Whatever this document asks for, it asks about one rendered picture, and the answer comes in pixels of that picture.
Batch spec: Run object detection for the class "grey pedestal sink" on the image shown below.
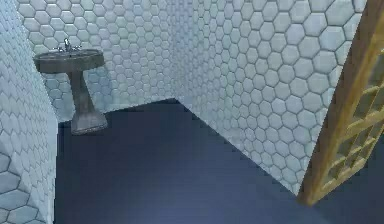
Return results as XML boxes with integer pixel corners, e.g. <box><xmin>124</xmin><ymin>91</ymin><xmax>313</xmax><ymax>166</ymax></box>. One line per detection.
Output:
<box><xmin>33</xmin><ymin>48</ymin><xmax>109</xmax><ymax>136</ymax></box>

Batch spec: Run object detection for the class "wooden lattice door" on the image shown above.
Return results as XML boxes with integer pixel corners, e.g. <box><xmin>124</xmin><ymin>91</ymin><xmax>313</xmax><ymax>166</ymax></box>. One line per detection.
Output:
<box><xmin>296</xmin><ymin>0</ymin><xmax>384</xmax><ymax>207</ymax></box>

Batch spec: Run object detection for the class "silver sink faucet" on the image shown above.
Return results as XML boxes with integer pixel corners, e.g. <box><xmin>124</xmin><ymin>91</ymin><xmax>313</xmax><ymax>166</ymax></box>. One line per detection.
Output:
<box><xmin>53</xmin><ymin>37</ymin><xmax>83</xmax><ymax>53</ymax></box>

